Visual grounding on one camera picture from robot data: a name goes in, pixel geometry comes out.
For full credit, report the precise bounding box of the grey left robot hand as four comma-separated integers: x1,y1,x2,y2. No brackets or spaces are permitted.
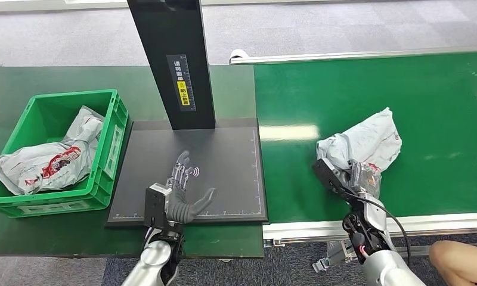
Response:
165,150,218,225

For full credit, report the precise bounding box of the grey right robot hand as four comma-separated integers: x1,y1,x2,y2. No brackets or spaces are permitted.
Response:
339,159,382,199

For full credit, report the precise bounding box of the grey mailer bag red stripe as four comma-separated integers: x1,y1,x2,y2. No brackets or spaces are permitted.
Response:
316,107,403,175

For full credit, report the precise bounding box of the green conveyor belt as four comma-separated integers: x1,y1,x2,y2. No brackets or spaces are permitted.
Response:
253,51,477,224

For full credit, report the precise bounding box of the green plastic crate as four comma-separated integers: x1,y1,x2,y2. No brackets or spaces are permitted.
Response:
0,88,130,219

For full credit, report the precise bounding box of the yellow and grey column label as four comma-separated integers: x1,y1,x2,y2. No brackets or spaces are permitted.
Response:
166,53,197,113

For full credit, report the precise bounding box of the person's knee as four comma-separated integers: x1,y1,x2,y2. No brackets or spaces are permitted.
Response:
428,240,477,286

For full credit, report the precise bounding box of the plain crumpled grey mailer bag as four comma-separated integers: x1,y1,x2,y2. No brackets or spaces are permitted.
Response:
61,105,106,154

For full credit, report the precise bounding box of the grey mailer bag red print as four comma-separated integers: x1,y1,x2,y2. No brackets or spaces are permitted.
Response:
0,141,94,197

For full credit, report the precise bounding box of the black scanner column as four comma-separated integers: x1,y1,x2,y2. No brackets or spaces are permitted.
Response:
126,0,217,132

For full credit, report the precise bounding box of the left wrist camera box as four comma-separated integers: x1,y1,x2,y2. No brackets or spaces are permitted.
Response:
144,183,172,231

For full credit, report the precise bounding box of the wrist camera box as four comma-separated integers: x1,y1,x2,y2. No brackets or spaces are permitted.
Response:
312,158,354,197
144,183,172,231

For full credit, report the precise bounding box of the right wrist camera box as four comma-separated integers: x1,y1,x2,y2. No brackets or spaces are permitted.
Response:
312,158,354,197

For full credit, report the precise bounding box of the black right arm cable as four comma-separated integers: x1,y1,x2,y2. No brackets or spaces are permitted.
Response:
339,188,412,266

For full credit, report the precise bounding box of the black scanner base plate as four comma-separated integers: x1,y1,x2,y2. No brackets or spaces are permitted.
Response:
105,117,270,228

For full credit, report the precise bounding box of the grey conveyor support bracket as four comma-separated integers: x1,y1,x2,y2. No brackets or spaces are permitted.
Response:
312,240,358,274

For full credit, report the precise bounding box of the aluminium conveyor side rail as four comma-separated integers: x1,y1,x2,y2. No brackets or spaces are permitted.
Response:
262,212,477,248
228,46,477,66

